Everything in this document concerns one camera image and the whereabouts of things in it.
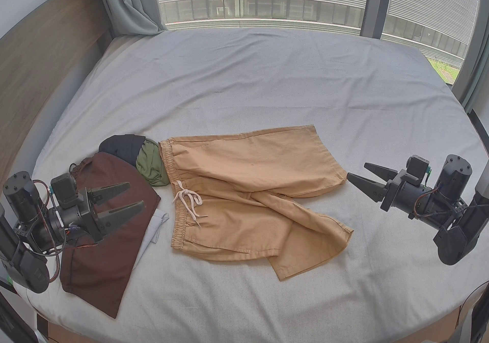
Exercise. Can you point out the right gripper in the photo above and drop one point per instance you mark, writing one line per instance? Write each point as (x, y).
(401, 196)

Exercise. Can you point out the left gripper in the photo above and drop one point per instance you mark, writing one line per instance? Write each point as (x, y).
(76, 219)

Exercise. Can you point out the tan shorts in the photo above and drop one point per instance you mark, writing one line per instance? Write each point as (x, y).
(237, 173)

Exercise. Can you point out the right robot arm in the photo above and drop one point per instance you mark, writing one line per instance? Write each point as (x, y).
(456, 181)

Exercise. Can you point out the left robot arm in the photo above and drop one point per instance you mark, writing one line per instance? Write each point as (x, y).
(21, 196)

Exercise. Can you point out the bed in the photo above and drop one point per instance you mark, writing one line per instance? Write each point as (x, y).
(244, 85)

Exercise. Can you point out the white garment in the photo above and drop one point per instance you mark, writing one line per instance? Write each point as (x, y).
(154, 225)

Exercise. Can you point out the green garment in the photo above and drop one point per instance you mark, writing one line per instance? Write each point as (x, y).
(151, 165)

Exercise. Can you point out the black garment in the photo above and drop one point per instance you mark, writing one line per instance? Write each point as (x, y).
(118, 146)

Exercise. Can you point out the brown garment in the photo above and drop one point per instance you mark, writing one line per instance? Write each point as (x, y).
(103, 269)

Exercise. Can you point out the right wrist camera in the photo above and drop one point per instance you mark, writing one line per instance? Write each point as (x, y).
(417, 167)

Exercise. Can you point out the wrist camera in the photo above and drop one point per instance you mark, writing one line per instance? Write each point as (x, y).
(65, 190)
(417, 167)

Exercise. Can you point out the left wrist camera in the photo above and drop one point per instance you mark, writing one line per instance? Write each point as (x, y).
(65, 190)

